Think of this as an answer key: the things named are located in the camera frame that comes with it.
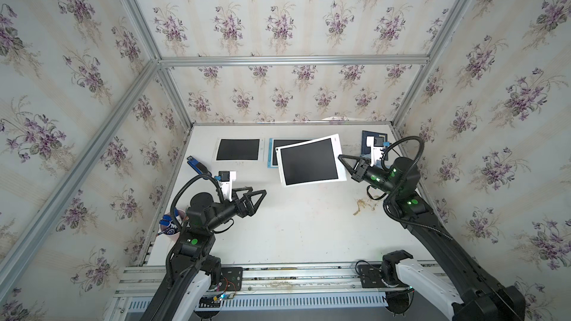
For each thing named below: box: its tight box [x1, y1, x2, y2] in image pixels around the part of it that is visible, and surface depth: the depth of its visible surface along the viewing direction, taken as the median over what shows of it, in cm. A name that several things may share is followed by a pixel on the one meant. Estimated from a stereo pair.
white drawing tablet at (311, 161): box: [275, 133, 348, 188], surface depth 75 cm
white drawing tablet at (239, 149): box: [212, 137, 265, 162], surface depth 113 cm
